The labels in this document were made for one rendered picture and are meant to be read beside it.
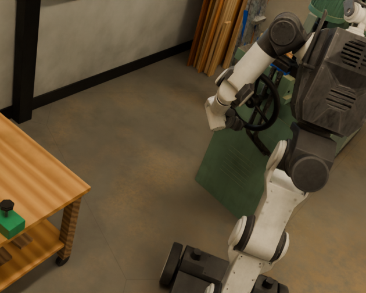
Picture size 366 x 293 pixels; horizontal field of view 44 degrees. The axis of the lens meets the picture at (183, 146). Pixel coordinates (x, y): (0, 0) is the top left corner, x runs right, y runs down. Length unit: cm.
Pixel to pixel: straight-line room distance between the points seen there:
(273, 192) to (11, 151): 105
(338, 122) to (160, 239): 128
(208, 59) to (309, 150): 245
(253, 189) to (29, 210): 126
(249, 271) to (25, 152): 101
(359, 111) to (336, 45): 21
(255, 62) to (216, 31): 218
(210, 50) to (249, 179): 157
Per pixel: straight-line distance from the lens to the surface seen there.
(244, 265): 183
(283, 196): 166
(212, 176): 268
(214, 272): 215
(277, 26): 149
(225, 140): 252
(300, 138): 148
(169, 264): 212
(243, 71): 158
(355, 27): 162
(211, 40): 376
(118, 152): 282
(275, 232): 170
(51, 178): 185
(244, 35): 314
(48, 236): 211
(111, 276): 224
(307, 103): 144
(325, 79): 142
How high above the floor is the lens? 185
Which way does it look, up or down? 38 degrees down
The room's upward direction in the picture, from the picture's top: 20 degrees clockwise
